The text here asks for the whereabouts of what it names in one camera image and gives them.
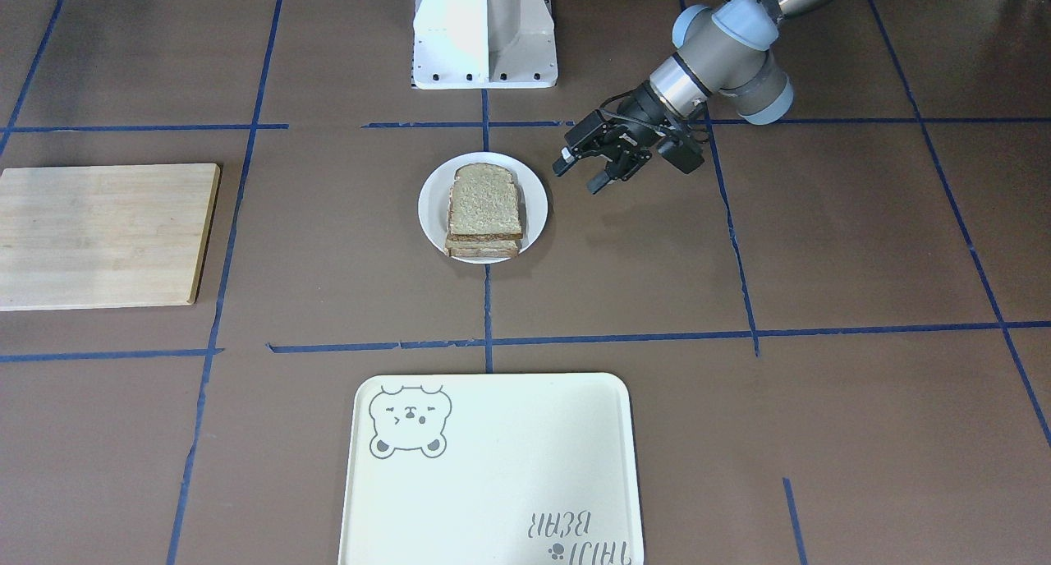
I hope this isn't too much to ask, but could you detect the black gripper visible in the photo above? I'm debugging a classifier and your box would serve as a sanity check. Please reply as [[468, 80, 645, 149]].
[[552, 85, 676, 195]]

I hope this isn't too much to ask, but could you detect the bread slice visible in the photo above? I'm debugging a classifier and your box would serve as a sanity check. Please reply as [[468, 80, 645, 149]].
[[449, 163, 523, 240], [444, 239, 521, 260]]

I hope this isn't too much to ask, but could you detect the white round plate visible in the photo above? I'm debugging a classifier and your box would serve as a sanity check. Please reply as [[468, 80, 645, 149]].
[[417, 152, 548, 264]]

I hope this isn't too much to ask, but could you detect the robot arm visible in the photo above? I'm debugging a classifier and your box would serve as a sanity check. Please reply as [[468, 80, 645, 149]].
[[552, 0, 824, 194]]

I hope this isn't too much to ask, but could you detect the cream bear tray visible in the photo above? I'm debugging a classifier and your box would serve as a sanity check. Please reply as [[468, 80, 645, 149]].
[[337, 373, 646, 564]]

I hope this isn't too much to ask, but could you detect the wooden cutting board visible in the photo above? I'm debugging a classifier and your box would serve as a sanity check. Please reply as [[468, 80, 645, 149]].
[[1, 163, 221, 311]]

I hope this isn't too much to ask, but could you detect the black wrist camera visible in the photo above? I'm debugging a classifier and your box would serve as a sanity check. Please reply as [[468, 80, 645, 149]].
[[657, 137, 704, 173]]

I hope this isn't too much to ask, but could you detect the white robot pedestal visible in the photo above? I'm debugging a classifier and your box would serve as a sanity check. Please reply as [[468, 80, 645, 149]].
[[411, 0, 559, 90]]

